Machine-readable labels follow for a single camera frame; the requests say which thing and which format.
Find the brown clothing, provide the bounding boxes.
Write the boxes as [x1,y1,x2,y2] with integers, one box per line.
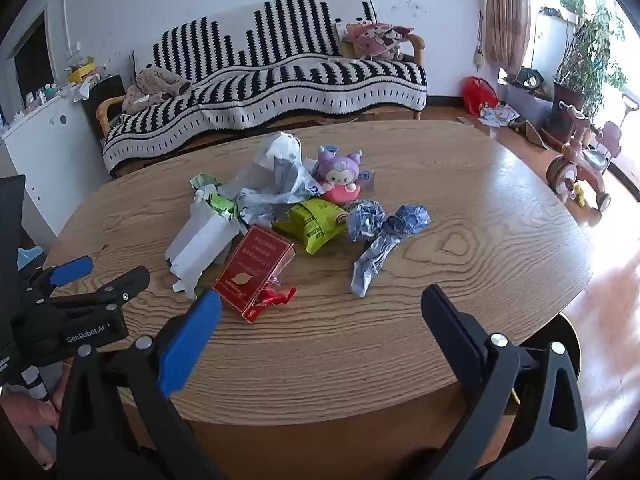
[122,67,192,116]

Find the patterned curtain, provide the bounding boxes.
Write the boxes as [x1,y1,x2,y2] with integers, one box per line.
[485,0,532,79]

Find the scattered papers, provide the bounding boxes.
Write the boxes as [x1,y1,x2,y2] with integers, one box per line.
[477,102,522,129]

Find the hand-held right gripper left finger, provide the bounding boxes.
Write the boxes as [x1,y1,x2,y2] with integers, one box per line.
[56,289,223,480]

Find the cardboard piece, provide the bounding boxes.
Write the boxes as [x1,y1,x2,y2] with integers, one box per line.
[510,120,549,149]

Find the red plastic bag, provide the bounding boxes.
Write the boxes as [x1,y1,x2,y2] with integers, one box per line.
[462,76,501,116]

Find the black box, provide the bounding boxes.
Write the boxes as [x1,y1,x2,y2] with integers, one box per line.
[82,75,126,131]

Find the potted plant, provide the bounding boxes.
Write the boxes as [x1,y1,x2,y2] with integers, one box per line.
[550,5,629,133]

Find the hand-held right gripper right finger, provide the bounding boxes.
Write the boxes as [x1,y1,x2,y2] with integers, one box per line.
[421,284,588,480]

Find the pink tricycle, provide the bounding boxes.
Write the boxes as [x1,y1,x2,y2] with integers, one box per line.
[546,92,640,213]

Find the person's left hand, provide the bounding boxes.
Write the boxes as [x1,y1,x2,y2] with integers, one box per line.
[0,392,60,470]

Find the white paper bag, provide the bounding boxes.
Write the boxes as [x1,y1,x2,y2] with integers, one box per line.
[165,200,246,301]

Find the white window cabinet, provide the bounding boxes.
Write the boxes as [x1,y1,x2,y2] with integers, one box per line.
[530,9,582,87]

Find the blue paper ball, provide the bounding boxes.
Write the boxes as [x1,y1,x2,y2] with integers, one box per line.
[345,199,387,243]

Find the pink printed cushion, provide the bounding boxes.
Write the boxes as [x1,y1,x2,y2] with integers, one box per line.
[340,22,416,61]

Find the black round object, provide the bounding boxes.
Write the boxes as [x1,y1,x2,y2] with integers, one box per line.
[515,67,544,94]

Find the red card box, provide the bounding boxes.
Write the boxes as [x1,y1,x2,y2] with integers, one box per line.
[212,225,296,323]

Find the red wrapper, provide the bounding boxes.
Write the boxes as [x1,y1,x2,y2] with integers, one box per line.
[257,285,297,309]

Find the black white striped blanket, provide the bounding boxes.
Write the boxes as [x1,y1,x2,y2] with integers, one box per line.
[102,0,428,177]

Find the hanging wall ornament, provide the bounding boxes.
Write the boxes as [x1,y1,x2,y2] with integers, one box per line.
[472,12,486,72]

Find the purple plush toy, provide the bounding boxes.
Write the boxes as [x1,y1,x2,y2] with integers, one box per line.
[312,145,376,205]

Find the white plastic bag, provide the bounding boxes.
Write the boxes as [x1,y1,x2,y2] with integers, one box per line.
[220,131,326,221]

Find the green white wrapper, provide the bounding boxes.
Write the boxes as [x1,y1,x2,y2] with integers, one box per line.
[190,172,242,223]

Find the wooden sofa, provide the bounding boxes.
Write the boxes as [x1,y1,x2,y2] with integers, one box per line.
[95,0,428,179]

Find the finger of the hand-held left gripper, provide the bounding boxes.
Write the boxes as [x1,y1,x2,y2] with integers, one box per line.
[45,266,151,312]
[25,256,95,302]

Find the light blue cloth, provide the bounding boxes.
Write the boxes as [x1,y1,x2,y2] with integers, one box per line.
[17,246,49,272]

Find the yellow toy on cabinet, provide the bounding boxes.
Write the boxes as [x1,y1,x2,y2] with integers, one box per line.
[67,62,97,84]

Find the green snack wrapper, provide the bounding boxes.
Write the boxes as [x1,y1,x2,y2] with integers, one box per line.
[272,197,351,256]

